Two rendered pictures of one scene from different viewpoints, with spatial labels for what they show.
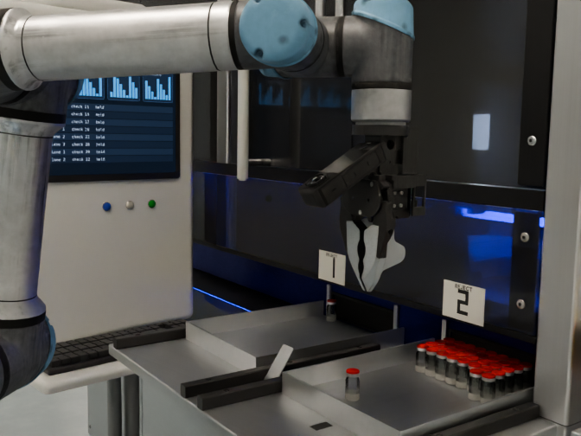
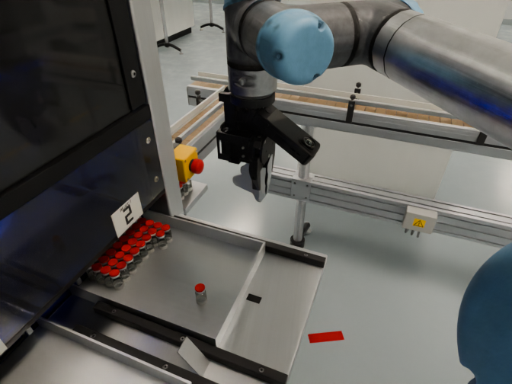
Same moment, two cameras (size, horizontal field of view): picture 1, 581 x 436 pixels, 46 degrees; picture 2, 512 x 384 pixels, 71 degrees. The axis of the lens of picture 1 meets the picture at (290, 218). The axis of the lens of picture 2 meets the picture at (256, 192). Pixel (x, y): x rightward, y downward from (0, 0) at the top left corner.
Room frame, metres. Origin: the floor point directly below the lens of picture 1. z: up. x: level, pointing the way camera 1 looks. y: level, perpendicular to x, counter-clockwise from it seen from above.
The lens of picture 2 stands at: (1.17, 0.34, 1.50)
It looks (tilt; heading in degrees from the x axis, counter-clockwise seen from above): 37 degrees down; 237
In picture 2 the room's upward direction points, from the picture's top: straight up
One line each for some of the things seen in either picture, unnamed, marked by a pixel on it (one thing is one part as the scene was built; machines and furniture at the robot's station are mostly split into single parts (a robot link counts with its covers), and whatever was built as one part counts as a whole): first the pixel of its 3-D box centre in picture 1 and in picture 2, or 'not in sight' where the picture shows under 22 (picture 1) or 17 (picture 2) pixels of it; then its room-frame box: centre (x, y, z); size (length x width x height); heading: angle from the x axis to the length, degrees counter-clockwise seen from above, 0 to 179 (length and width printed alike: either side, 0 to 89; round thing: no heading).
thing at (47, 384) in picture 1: (118, 350); not in sight; (1.50, 0.39, 0.79); 0.45 x 0.28 x 0.03; 132
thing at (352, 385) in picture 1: (352, 385); (200, 295); (1.01, -0.10, 0.90); 0.02 x 0.02 x 0.04
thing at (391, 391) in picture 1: (419, 386); (173, 267); (1.03, -0.20, 0.90); 0.34 x 0.26 x 0.04; 126
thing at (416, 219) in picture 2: not in sight; (419, 219); (-0.04, -0.23, 0.50); 0.12 x 0.05 x 0.09; 125
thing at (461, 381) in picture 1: (457, 371); (139, 254); (1.08, -0.28, 0.90); 0.18 x 0.02 x 0.05; 36
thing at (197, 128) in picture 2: not in sight; (191, 132); (0.74, -0.73, 0.92); 0.69 x 0.16 x 0.16; 35
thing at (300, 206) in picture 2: not in sight; (302, 191); (0.21, -0.71, 0.46); 0.09 x 0.09 x 0.77; 35
